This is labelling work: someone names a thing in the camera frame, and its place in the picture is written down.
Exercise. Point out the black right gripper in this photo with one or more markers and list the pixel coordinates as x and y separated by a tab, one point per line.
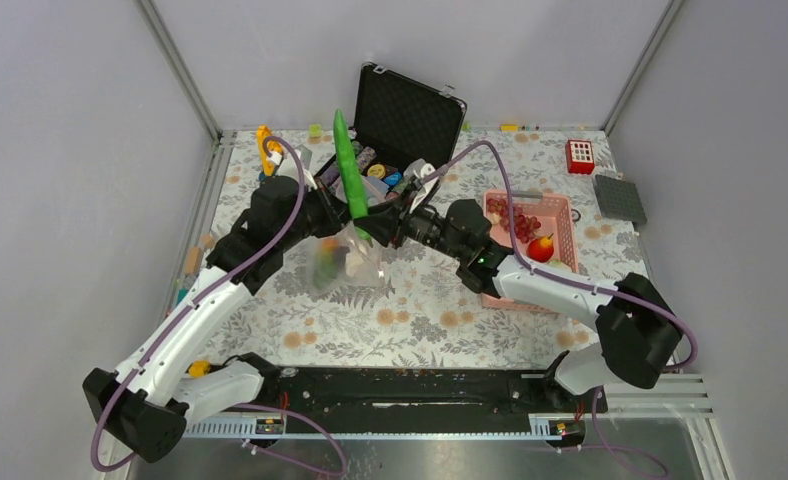
385	221

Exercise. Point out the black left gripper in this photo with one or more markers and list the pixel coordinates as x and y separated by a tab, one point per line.
336	215

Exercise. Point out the small white toy dumpling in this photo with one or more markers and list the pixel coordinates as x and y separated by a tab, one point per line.
354	261

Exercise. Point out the clear pink zip top bag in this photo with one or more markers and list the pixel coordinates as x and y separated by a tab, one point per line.
371	275

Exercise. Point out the green orange toy mango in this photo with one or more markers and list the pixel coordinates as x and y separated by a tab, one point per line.
325	264

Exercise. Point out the green toy pepper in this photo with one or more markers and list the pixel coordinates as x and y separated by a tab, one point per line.
351	177

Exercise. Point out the red toy grape bunch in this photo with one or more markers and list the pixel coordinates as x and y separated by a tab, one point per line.
501	213

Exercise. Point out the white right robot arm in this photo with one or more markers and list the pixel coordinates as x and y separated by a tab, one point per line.
637	330

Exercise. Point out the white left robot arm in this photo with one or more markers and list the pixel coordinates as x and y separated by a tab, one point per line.
149	399

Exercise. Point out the yellow toy ladder cart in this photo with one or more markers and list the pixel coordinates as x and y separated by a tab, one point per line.
271	153

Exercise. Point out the black poker chip case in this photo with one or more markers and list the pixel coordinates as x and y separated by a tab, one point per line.
405	126

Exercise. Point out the pink plastic basket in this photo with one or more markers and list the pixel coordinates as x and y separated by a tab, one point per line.
556	217

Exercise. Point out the red toy block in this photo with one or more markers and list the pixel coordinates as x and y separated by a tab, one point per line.
580	157

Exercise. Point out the grey building baseplate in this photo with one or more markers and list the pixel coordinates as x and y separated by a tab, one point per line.
619	199

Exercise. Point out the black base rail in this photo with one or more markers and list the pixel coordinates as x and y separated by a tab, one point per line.
423	401

